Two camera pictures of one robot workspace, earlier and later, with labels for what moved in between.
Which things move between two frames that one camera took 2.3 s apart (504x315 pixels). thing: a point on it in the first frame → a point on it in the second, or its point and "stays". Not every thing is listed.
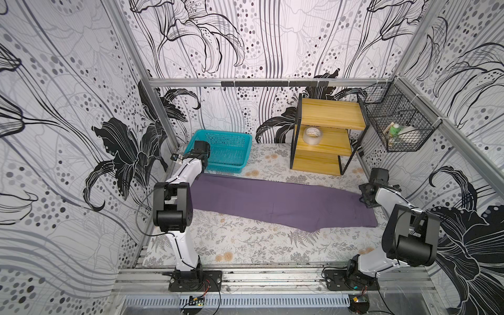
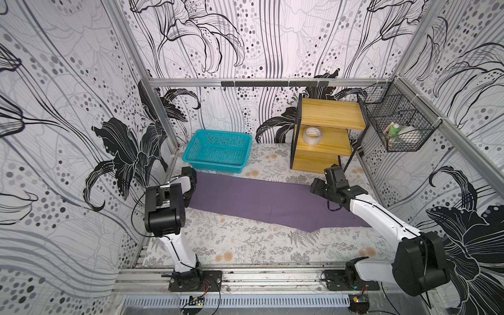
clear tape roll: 312,135 stays
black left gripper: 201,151 → 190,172
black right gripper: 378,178 → 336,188
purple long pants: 302,205 stays
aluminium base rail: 397,281 stays
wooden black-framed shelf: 327,134 stays
